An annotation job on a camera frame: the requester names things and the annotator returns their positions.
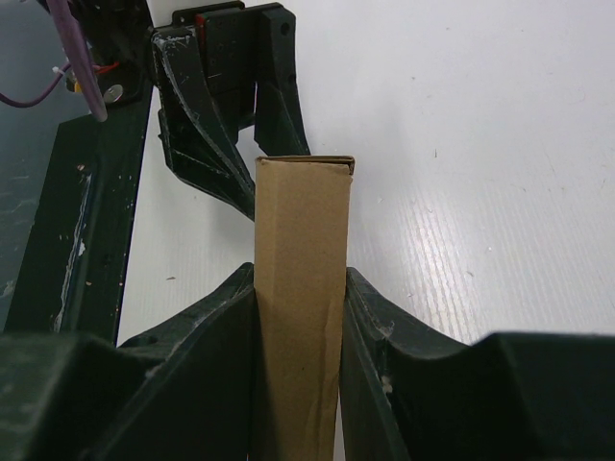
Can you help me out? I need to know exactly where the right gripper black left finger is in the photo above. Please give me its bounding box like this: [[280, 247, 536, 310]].
[[1, 263, 256, 460]]

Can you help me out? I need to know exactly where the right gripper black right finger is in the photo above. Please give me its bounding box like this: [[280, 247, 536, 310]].
[[340, 268, 614, 460]]

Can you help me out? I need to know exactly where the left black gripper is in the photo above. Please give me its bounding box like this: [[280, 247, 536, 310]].
[[151, 1, 310, 220]]

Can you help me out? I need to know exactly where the brown cardboard box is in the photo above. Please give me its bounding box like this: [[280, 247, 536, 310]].
[[249, 156, 355, 460]]

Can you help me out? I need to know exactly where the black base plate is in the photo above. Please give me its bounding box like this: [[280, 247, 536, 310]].
[[2, 0, 155, 347]]

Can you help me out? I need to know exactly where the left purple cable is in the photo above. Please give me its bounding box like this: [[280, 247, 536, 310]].
[[0, 0, 110, 124]]

